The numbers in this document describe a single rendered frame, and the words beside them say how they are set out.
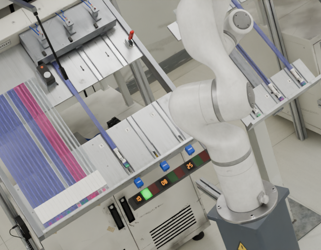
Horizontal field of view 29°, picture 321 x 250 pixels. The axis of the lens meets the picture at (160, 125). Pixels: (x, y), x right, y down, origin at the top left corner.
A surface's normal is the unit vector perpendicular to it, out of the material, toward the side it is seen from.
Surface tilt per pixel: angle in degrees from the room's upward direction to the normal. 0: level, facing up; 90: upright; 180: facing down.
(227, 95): 61
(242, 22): 55
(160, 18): 90
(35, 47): 42
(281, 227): 90
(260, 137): 90
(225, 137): 31
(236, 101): 73
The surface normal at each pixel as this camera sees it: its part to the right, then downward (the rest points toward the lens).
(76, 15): 0.08, -0.40
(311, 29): -0.32, -0.81
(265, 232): 0.72, 0.12
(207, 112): -0.26, 0.50
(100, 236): 0.48, 0.31
